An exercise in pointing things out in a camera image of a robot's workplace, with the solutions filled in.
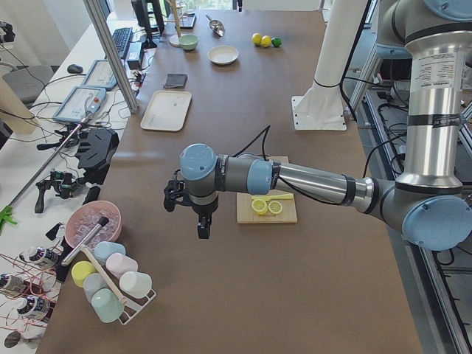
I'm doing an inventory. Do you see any cream round plate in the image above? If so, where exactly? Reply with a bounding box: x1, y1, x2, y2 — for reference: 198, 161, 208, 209
207, 46, 239, 66

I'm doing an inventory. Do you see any cream rabbit tray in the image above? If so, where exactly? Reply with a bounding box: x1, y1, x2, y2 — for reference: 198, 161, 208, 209
140, 90, 192, 132

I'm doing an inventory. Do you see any bamboo cutting board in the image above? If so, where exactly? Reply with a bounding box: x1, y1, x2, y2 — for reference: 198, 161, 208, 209
236, 156, 298, 225

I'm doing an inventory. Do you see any lemon slice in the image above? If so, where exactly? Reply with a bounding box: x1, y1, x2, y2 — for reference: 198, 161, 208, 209
268, 200, 283, 215

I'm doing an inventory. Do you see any yellow plastic knife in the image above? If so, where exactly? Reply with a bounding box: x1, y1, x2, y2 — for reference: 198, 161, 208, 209
251, 193, 294, 201

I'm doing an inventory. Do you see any white cup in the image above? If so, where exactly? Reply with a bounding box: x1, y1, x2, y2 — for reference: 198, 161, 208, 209
119, 271, 152, 299

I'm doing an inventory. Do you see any pink cup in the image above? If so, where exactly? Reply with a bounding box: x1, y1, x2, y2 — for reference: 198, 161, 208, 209
105, 252, 139, 279

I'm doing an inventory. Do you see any metal muddler black tip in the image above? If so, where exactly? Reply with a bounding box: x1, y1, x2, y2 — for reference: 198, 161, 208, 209
60, 217, 109, 267

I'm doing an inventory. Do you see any blue cup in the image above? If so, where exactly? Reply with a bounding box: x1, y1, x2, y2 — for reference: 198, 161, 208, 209
93, 241, 126, 266

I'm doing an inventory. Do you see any white cup rack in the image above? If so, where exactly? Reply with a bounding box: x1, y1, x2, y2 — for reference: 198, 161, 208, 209
118, 289, 157, 325

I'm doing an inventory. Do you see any pink ice bowl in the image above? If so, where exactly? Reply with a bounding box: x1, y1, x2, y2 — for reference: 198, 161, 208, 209
65, 201, 122, 249

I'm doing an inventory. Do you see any grey cup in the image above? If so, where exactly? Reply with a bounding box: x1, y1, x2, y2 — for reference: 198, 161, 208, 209
83, 273, 108, 303

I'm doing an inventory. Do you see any mint green cup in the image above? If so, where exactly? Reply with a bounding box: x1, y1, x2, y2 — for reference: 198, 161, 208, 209
91, 288, 125, 323

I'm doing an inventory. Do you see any grey folded cloth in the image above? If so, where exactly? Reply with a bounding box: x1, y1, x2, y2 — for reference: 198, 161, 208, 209
164, 73, 187, 89

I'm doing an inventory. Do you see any yellow cup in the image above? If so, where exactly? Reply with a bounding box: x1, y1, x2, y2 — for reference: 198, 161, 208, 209
71, 260, 97, 288

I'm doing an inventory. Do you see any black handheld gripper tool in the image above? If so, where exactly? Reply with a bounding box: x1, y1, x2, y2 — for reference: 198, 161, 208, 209
35, 170, 85, 214

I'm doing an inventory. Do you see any long metal rod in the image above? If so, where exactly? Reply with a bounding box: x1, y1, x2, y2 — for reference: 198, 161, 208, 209
4, 113, 93, 209

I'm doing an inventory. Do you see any near teach pendant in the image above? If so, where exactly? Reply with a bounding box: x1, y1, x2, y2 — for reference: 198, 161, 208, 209
52, 86, 106, 123

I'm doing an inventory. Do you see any teach pendant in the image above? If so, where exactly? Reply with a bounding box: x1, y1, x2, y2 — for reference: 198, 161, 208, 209
52, 86, 106, 123
82, 60, 117, 91

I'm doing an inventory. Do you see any green bowl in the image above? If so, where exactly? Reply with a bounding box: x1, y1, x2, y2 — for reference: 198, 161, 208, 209
178, 34, 199, 51

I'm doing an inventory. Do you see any far teach pendant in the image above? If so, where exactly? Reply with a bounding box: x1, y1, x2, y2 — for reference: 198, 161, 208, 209
82, 60, 117, 91

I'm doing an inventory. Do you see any wooden stand with base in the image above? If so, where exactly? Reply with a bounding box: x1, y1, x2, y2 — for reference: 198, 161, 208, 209
165, 0, 182, 47

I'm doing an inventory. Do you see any yellow lemon far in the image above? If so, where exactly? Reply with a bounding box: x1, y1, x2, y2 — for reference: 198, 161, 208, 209
251, 32, 263, 46

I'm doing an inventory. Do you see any yellow lemon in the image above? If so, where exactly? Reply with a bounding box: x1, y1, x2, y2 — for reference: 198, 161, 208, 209
260, 35, 272, 48
251, 32, 263, 46

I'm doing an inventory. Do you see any yellow lemon near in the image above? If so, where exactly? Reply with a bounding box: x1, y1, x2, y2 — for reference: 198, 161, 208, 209
260, 35, 272, 48

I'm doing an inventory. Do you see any green lime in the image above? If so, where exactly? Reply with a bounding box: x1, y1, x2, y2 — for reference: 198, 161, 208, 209
271, 37, 282, 48

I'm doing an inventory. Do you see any metal scoop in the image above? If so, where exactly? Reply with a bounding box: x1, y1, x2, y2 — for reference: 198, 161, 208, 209
206, 14, 225, 37

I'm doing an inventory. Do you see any black keyboard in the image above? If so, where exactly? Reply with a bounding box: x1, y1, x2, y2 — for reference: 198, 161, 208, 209
112, 27, 133, 59

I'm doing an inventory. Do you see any black computer mouse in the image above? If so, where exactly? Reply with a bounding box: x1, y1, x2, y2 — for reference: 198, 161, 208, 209
67, 64, 83, 74

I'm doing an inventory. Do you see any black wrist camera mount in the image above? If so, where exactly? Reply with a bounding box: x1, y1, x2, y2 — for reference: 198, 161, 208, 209
163, 169, 191, 212

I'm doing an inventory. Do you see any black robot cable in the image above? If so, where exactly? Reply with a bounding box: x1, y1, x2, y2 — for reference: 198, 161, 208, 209
232, 125, 272, 160

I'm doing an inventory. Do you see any black plastic bracket stand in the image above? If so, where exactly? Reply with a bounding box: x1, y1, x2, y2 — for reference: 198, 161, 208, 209
75, 128, 119, 184

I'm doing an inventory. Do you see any white column mount base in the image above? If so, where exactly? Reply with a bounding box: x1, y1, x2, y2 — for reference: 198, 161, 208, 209
291, 0, 370, 131

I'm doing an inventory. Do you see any aluminium frame post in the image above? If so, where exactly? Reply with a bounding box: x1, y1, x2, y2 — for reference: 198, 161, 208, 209
83, 0, 139, 114

